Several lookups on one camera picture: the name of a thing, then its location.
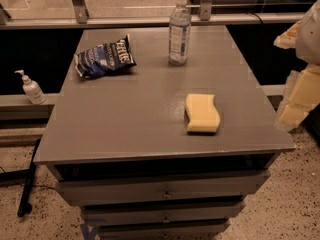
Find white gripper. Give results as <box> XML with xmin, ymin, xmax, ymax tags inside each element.
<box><xmin>273</xmin><ymin>21</ymin><xmax>320</xmax><ymax>132</ymax></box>

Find blue chip bag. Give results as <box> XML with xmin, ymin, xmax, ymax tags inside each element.
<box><xmin>74</xmin><ymin>35</ymin><xmax>136</xmax><ymax>79</ymax></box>

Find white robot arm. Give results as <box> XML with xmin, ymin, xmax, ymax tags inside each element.
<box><xmin>274</xmin><ymin>0</ymin><xmax>320</xmax><ymax>131</ymax></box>

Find yellow sponge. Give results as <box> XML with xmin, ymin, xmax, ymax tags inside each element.
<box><xmin>185</xmin><ymin>94</ymin><xmax>220</xmax><ymax>133</ymax></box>

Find clear plastic water bottle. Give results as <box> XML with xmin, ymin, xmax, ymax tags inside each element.
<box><xmin>169</xmin><ymin>0</ymin><xmax>191</xmax><ymax>65</ymax></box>

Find top grey drawer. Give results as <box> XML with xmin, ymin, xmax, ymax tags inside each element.
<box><xmin>56</xmin><ymin>169</ymin><xmax>270</xmax><ymax>206</ymax></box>

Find grey drawer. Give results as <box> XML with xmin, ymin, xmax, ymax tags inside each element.
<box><xmin>56</xmin><ymin>169</ymin><xmax>270</xmax><ymax>206</ymax></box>
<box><xmin>97</xmin><ymin>219</ymin><xmax>230</xmax><ymax>240</ymax></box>
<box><xmin>81</xmin><ymin>201</ymin><xmax>245</xmax><ymax>226</ymax></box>

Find grey drawer cabinet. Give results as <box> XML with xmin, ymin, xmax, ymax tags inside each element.
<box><xmin>33</xmin><ymin>25</ymin><xmax>297</xmax><ymax>240</ymax></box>

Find middle grey drawer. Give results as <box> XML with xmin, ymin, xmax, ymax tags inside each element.
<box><xmin>81</xmin><ymin>201</ymin><xmax>245</xmax><ymax>226</ymax></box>

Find bottom grey drawer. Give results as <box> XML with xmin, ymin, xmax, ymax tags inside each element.
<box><xmin>97</xmin><ymin>219</ymin><xmax>230</xmax><ymax>240</ymax></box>

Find white pump dispenser bottle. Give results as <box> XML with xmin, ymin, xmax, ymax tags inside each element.
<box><xmin>17</xmin><ymin>70</ymin><xmax>46</xmax><ymax>104</ymax></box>

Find black floor bar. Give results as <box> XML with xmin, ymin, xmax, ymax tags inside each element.
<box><xmin>17</xmin><ymin>139</ymin><xmax>40</xmax><ymax>218</ymax></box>

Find metal window rail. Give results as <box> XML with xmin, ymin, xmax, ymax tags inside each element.
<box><xmin>0</xmin><ymin>12</ymin><xmax>304</xmax><ymax>30</ymax></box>

